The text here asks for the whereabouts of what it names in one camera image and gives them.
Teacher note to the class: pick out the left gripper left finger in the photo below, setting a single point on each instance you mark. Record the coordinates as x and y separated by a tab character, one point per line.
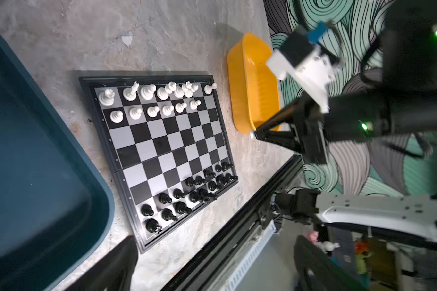
113	272

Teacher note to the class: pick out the white slotted cable duct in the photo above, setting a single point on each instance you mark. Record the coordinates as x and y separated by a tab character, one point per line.
240	266

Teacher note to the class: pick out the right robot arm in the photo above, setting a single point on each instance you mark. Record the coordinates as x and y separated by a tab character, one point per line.
400	72

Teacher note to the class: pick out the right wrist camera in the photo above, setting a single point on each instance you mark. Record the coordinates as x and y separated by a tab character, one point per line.
303	59

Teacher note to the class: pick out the teal plastic bin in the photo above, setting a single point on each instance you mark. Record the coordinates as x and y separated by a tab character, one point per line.
55	207

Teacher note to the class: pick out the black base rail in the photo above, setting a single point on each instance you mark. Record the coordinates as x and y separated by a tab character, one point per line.
205	267

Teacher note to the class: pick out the black white chessboard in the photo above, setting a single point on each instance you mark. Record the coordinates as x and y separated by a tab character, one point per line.
151	157

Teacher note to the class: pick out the yellow plastic tray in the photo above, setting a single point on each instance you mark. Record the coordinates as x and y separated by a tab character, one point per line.
254	90

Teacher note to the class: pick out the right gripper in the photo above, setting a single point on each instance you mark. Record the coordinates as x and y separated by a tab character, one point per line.
312	130

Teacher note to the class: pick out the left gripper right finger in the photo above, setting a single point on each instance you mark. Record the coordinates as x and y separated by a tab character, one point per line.
317	272

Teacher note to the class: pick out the black chess pieces group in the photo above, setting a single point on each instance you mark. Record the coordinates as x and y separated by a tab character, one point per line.
167	208

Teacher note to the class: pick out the white chess pieces group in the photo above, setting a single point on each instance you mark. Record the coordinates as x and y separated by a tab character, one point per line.
156	101

